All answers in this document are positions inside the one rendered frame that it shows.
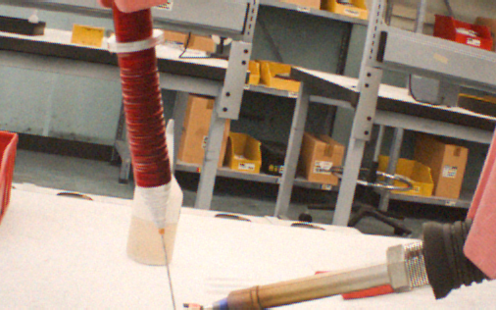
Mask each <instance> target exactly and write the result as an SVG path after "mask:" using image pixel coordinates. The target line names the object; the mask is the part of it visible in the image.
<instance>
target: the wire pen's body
mask: <svg viewBox="0 0 496 310"><path fill-rule="evenodd" d="M111 4H112V10H113V14H112V15H113V21H114V27H115V30H114V32H115V36H113V37H110V38H108V39H107V43H108V50H109V51H111V52H115V53H117V54H118V61H119V65H120V71H121V72H120V78H121V84H122V90H123V100H124V111H125V117H126V124H127V136H128V138H129V140H128V143H129V145H130V146H129V149H130V155H131V158H132V159H131V161H132V168H133V172H134V179H135V184H136V185H137V186H139V187H142V188H153V187H159V186H162V185H165V184H167V183H169V182H170V181H171V180H172V173H171V166H170V158H169V153H168V141H167V134H166V128H165V126H166V125H165V121H164V114H163V112H164V111H163V108H162V106H163V105H162V101H161V99H162V97H161V94H160V92H161V91H160V81H159V75H158V67H156V62H157V58H156V53H157V52H156V46H157V45H159V44H161V43H162V42H163V41H164V39H163V31H162V30H157V29H153V20H152V14H151V8H149V9H144V10H139V11H136V12H131V13H126V12H122V11H120V10H119V8H118V7H117V5H116V2H115V0H111Z"/></svg>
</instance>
